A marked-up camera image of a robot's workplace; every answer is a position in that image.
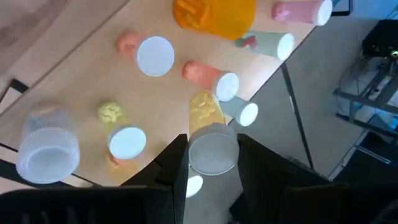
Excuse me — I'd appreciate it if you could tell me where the grey metal stand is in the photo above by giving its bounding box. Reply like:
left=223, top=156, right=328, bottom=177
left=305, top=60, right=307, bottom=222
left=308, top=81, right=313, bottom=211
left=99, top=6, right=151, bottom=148
left=333, top=57, right=398, bottom=139

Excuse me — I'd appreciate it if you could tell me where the salmon pill bottle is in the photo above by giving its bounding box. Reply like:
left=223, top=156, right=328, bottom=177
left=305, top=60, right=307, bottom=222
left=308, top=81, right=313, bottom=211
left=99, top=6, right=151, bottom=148
left=116, top=30, right=176, bottom=78
left=182, top=60, right=241, bottom=103

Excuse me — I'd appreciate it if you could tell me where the pink pill bottle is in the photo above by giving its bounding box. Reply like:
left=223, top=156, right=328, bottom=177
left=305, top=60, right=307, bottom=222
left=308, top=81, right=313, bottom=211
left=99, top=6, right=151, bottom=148
left=271, top=0, right=333, bottom=27

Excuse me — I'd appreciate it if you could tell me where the large clear pill bottle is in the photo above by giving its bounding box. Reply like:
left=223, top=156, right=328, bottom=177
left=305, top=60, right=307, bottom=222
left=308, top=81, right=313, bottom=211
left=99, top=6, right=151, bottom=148
left=15, top=102, right=81, bottom=185

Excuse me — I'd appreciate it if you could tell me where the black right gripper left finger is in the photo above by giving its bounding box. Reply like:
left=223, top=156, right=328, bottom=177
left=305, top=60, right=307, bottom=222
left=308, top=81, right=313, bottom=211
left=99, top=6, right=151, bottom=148
left=0, top=133, right=190, bottom=224

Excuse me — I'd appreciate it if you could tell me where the black electronic device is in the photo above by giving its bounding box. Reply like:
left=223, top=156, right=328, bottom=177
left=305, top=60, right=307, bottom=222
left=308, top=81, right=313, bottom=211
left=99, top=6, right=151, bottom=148
left=362, top=19, right=398, bottom=59

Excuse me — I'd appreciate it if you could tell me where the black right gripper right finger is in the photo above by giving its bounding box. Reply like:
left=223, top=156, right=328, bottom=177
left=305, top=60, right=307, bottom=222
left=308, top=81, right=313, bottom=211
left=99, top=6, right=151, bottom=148
left=229, top=133, right=398, bottom=224

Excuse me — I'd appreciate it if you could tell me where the teal pill bottle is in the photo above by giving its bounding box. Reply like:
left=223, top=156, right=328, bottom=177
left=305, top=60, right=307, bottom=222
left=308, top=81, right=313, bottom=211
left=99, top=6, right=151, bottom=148
left=234, top=30, right=295, bottom=62

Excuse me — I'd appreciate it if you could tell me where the wooden shelf black metal frame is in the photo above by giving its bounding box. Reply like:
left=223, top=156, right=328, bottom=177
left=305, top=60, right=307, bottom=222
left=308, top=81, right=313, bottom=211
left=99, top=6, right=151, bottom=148
left=0, top=0, right=354, bottom=189

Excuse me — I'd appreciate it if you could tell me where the large all-orange pill bottle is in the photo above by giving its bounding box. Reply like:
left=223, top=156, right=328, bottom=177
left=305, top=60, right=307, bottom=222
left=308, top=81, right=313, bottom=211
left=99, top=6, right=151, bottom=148
left=172, top=0, right=258, bottom=41

